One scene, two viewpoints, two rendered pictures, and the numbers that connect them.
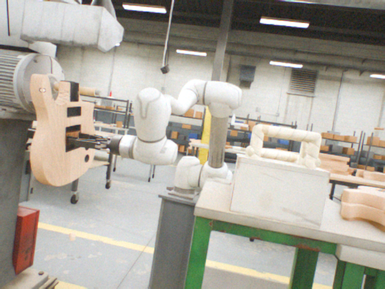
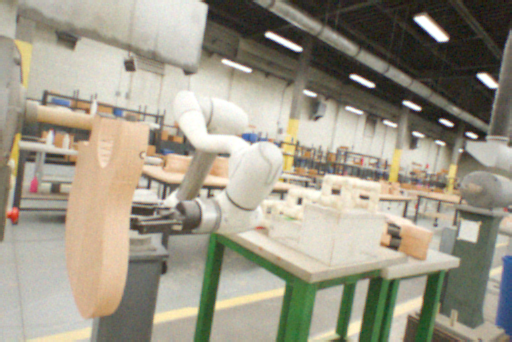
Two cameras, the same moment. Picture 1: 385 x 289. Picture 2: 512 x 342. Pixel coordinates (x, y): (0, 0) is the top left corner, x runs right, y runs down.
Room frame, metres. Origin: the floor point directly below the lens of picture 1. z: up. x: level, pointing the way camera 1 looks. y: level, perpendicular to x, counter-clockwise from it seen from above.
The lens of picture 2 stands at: (0.28, 0.75, 1.24)
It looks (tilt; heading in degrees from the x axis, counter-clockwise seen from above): 3 degrees down; 314
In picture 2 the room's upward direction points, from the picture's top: 9 degrees clockwise
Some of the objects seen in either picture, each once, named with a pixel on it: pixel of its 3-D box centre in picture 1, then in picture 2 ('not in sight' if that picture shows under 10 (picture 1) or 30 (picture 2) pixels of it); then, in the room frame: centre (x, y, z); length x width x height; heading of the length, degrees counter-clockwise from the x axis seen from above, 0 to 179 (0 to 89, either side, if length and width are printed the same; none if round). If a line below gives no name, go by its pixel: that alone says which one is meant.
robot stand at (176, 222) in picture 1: (176, 241); (124, 313); (1.72, 0.02, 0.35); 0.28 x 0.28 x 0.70; 76
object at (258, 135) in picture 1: (257, 144); (345, 197); (0.77, -0.20, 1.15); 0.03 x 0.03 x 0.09
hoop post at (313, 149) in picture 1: (313, 152); (373, 199); (0.74, -0.36, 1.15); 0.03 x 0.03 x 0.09
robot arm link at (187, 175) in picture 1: (188, 171); (141, 212); (1.71, 0.00, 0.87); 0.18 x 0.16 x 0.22; 78
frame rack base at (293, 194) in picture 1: (274, 187); (342, 232); (0.80, -0.29, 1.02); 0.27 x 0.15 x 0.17; 82
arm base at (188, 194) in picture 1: (181, 190); (130, 239); (1.72, 0.03, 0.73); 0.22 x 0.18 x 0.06; 76
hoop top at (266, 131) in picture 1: (287, 133); (362, 185); (0.76, -0.28, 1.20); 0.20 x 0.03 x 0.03; 81
